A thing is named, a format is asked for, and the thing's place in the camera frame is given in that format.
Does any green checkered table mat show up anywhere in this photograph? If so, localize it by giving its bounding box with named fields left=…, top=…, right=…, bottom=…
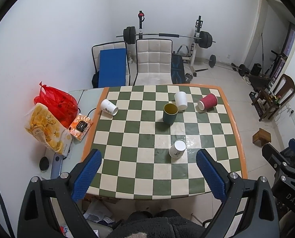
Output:
left=88, top=84, right=247, bottom=199

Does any black speaker box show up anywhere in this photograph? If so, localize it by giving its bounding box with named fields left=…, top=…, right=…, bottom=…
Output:
left=250, top=63, right=262, bottom=76

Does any red ribbed paper cup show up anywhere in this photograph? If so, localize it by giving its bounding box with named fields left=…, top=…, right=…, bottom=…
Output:
left=197, top=93, right=218, bottom=111

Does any plain white paper cup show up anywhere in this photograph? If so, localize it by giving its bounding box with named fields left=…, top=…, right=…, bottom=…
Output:
left=174, top=91, right=188, bottom=111

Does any blue phone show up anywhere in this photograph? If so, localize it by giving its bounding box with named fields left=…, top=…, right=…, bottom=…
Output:
left=51, top=154, right=64, bottom=179

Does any black round lid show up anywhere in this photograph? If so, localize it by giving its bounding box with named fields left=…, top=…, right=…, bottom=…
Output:
left=39, top=156, right=49, bottom=171

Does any brown wooden chair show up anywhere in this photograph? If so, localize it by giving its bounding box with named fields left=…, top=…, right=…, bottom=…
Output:
left=249, top=74, right=295, bottom=121

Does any dark green yellow-lined cup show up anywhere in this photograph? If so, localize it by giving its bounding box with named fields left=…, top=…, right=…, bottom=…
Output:
left=162, top=103, right=178, bottom=125

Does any yellow flower tissue pack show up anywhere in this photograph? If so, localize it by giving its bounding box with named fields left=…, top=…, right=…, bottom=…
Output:
left=24, top=103, right=73, bottom=156

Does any small wooden stool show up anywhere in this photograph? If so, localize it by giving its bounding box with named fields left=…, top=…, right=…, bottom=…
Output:
left=252, top=128, right=271, bottom=147

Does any white paper cup lying left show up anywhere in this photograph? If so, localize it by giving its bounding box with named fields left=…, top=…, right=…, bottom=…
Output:
left=100, top=99, right=118, bottom=116

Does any orange wet wipes pack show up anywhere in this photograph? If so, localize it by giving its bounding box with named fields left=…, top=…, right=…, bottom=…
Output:
left=68, top=114, right=92, bottom=141

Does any white weight bench rack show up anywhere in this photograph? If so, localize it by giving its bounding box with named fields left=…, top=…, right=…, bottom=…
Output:
left=138, top=10, right=203, bottom=77

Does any dumbbell on floor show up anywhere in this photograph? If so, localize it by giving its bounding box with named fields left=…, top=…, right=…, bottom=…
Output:
left=231, top=63, right=250, bottom=77

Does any grey side table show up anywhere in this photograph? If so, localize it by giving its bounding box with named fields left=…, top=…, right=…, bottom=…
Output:
left=41, top=88, right=108, bottom=179

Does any white calligraphy paper cup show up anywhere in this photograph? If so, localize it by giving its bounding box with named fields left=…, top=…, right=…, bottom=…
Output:
left=169, top=139, right=187, bottom=160

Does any red plastic bag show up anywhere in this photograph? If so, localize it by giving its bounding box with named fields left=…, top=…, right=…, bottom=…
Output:
left=34, top=82, right=79, bottom=128

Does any barbell on rack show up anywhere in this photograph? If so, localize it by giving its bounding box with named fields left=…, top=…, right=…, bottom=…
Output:
left=116, top=26, right=215, bottom=48

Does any white padded chair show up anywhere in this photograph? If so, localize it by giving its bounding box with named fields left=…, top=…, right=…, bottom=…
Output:
left=134, top=39, right=173, bottom=85

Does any black blue bench pad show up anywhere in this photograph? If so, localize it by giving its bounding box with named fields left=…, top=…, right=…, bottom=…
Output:
left=171, top=54, right=186, bottom=84

